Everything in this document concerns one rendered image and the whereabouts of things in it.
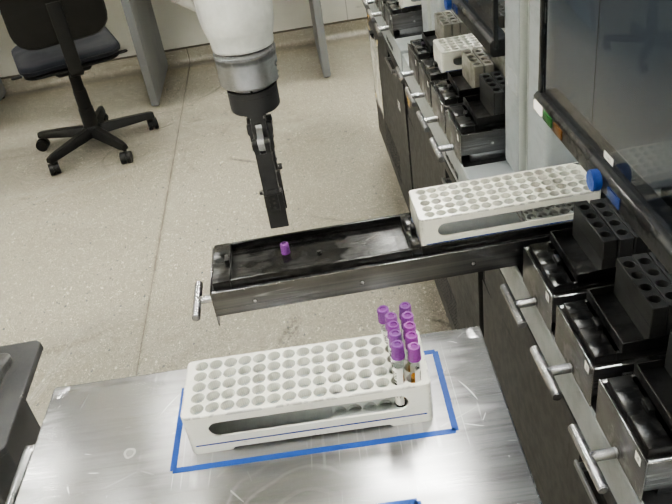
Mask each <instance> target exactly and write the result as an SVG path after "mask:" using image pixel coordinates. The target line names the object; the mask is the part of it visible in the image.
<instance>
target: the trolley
mask: <svg viewBox="0 0 672 504"><path fill-rule="evenodd" d="M420 339H421V343H422V347H423V351H424V355H425V359H426V364H427V368H428V372H429V376H430V381H431V393H432V404H433V419H432V420H430V421H426V422H419V423H412V424H405V425H398V426H392V425H390V424H389V425H382V426H375V427H368V428H361V429H354V430H347V431H340V432H334V433H327V434H320V435H313V436H306V437H299V438H292V439H285V440H278V441H271V442H264V443H257V444H250V445H243V446H237V447H235V448H234V449H232V450H225V451H218V452H211V453H204V454H195V453H194V452H193V450H192V447H191V445H190V442H189V439H188V436H187V433H186V431H185V428H184V425H183V422H182V420H181V416H180V415H181V408H182V401H183V394H184V387H185V380H186V373H187V369H180V370H173V371H166V372H159V373H152V374H146V375H139V376H132V377H125V378H118V379H111V380H104V381H98V382H91V383H84V384H77V385H70V386H63V387H56V388H55V389H54V391H53V394H52V397H51V400H50V403H49V406H48V408H47V411H46V414H45V417H44V420H43V423H42V426H41V429H40V432H39V434H38V437H37V440H36V443H35V444H32V445H26V446H25V448H24V451H23V454H22V457H21V459H20V462H19V465H18V468H17V470H16V473H15V476H14V479H13V482H12V484H11V487H10V490H9V493H8V495H7V498H6V501H5V504H543V503H542V501H541V498H540V495H539V492H538V489H537V486H536V484H535V481H534V478H533V475H532V472H531V470H530V467H529V464H528V461H527V458H526V455H525V453H524V450H523V447H522V444H521V441H520V438H519V436H518V433H517V430H516V427H515V424H514V421H513V419H512V416H511V413H510V410H509V407H508V404H507V402H506V399H505V396H504V393H503V390H502V387H501V385H500V382H499V379H498V376H497V373H496V370H495V368H494V365H493V362H492V359H491V356H490V353H489V351H488V348H487V345H486V342H485V339H484V336H483V334H482V331H481V328H480V326H475V327H468V328H461V329H454V330H447V331H440V332H434V333H427V334H420Z"/></svg>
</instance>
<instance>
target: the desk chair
mask: <svg viewBox="0 0 672 504"><path fill-rule="evenodd" d="M0 12H1V15H2V18H3V20H4V23H5V25H6V28H7V31H8V33H9V36H10V37H11V39H12V41H13V42H14V43H15V44H16V45H17V46H15V47H14V48H13V49H12V50H11V53H12V56H13V59H14V62H15V64H16V67H17V70H18V72H19V74H20V75H19V76H15V77H12V78H11V80H12V81H13V80H17V79H21V78H22V77H24V79H26V80H29V81H35V80H41V79H45V78H48V77H52V76H55V75H56V77H58V78H61V77H65V76H68V77H69V80H70V83H71V86H72V89H73V94H74V97H75V100H76V103H77V106H78V111H79V114H80V117H81V120H82V123H83V125H78V126H71V127H63V128H56V129H49V130H43V131H40V132H38V133H37V136H38V138H40V139H38V140H37V142H36V148H37V149H38V150H39V151H41V152H44V151H46V150H47V149H48V147H49V146H50V141H49V139H47V138H67V137H72V138H71V139H70V140H68V141H67V142H66V143H64V144H63V145H62V146H60V147H59V148H58V149H56V150H55V151H54V152H52V153H51V154H50V155H49V156H48V157H47V159H46V161H47V163H49V164H47V165H48V168H49V171H50V173H51V175H52V176H53V175H56V174H55V172H57V173H58V174H59V173H62V172H61V169H60V166H59V164H58V160H59V159H61V158H62V157H64V156H66V155H67V154H69V153H70V152H72V151H73V150H75V149H77V148H78V147H80V146H81V145H83V144H84V143H86V142H87V141H89V140H91V139H92V138H94V139H96V140H98V141H101V142H103V143H105V144H107V145H109V146H112V147H114V148H116V149H118V150H122V151H123V152H120V153H119V157H120V161H121V163H122V164H127V162H128V163H133V155H132V152H131V151H126V149H128V146H127V144H126V143H125V142H124V141H122V140H121V139H119V138H117V137H116V136H114V135H113V134H111V133H109V131H112V130H116V129H119V128H122V127H126V126H129V125H132V124H136V123H139V122H142V121H145V120H147V124H148V127H149V130H153V127H155V129H157V128H159V125H158V121H157V119H156V117H155V116H154V113H153V111H149V112H143V113H138V114H133V115H129V116H124V117H120V118H115V119H110V120H108V119H109V117H108V115H107V114H106V113H105V112H106V111H105V109H104V107H103V106H99V107H98V108H97V109H96V111H94V108H93V105H92V104H91V102H90V99H89V96H88V93H87V91H86V88H85V87H84V84H83V82H82V79H81V76H80V75H83V74H84V71H86V70H90V69H91V67H92V65H95V64H99V63H102V62H106V61H109V60H112V59H114V58H116V57H117V56H118V55H119V54H121V53H125V52H127V51H128V50H127V49H124V50H120V51H119V49H120V43H119V42H118V40H117V39H116V38H115V37H114V36H113V35H112V33H111V32H110V31H109V30H108V29H107V27H106V26H105V25H106V22H107V19H108V17H107V9H106V6H105V2H104V0H0Z"/></svg>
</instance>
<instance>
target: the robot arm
mask: <svg viewBox="0 0 672 504"><path fill-rule="evenodd" d="M170 1H171V2H174V3H176V4H179V5H181V6H183V7H186V8H188V9H190V10H192V11H194V12H196V13H197V17H198V20H199V23H200V25H201V27H202V29H203V32H204V34H205V36H206V37H207V39H208V41H209V43H210V45H211V48H212V51H213V58H214V60H215V64H216V68H217V72H218V77H219V81H220V85H221V86H222V87H223V88H224V89H226V90H227V94H228V99H229V103H230V107H231V111H232V112H233V113H234V114H235V115H238V116H241V117H243V116H244V117H247V118H246V123H247V124H246V129H247V133H248V135H249V136H250V140H251V145H252V150H253V152H255V156H256V161H257V166H258V170H259V175H260V179H261V184H262V189H263V190H261V191H260V192H259V194H260V195H263V196H264V200H265V205H266V209H267V214H268V218H269V223H270V228H271V229H274V228H279V227H285V226H289V222H288V217H287V212H286V208H287V203H286V198H285V193H284V188H283V183H282V178H281V173H280V170H279V169H283V168H282V163H278V164H277V156H276V153H275V144H274V139H273V138H274V133H273V121H272V115H271V114H268V112H271V111H273V110H275V109H276V108H277V107H278V106H279V104H280V97H279V91H278V86H277V81H276V80H277V79H278V77H279V75H278V71H279V70H278V69H277V64H276V62H277V55H276V46H275V42H274V37H273V26H274V12H273V3H272V0H170ZM12 364H13V360H12V358H11V356H10V354H8V353H0V386H1V383H2V380H3V378H4V375H5V373H6V372H7V370H8V369H9V368H10V367H11V365H12Z"/></svg>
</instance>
